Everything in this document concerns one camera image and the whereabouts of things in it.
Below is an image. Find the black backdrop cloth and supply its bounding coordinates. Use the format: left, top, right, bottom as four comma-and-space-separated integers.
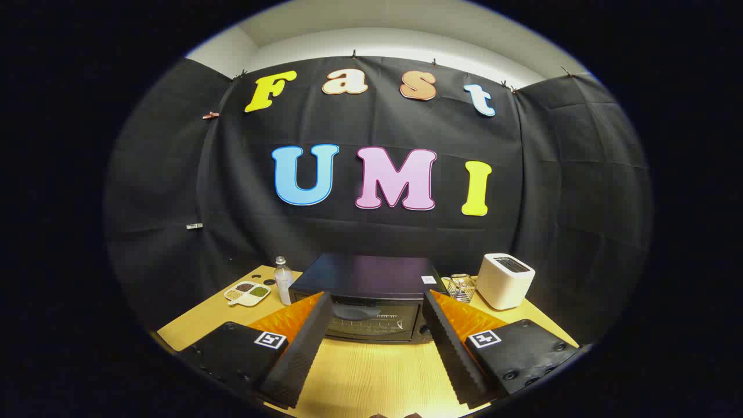
104, 55, 654, 349

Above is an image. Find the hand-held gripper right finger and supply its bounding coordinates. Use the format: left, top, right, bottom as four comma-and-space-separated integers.
422, 289, 581, 410

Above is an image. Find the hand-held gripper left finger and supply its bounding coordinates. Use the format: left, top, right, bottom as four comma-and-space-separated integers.
177, 290, 334, 410

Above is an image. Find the black toaster oven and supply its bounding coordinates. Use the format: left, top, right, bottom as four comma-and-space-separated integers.
288, 253, 448, 344

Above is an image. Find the clear plastic water bottle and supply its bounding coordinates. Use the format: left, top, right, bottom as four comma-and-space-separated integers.
273, 256, 294, 306

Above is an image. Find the white divided plate with grains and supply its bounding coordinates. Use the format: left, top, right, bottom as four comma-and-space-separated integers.
224, 281, 272, 307

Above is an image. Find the white pop-up toaster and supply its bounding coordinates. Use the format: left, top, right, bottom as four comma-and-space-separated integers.
476, 253, 536, 311

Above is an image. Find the small wire rack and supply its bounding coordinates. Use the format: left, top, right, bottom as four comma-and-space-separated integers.
448, 273, 478, 304

